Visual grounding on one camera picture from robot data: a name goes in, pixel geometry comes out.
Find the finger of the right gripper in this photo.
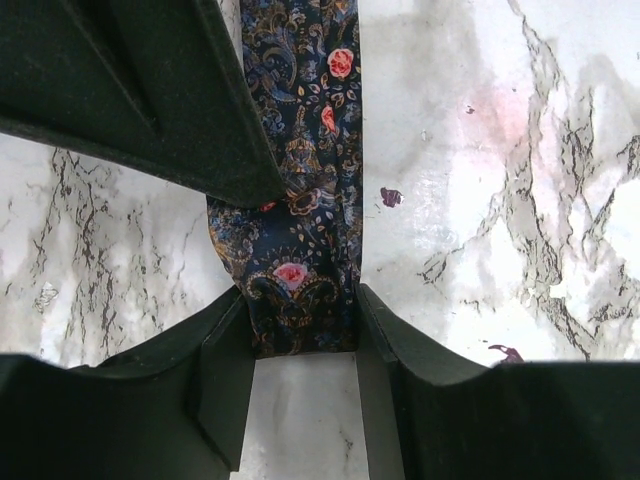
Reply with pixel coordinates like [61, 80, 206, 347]
[1, 1, 285, 208]

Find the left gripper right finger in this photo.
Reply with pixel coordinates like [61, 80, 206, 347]
[356, 284, 639, 479]

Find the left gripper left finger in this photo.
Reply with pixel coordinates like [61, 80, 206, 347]
[1, 288, 255, 479]

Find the dark floral necktie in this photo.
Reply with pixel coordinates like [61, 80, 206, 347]
[207, 1, 363, 358]

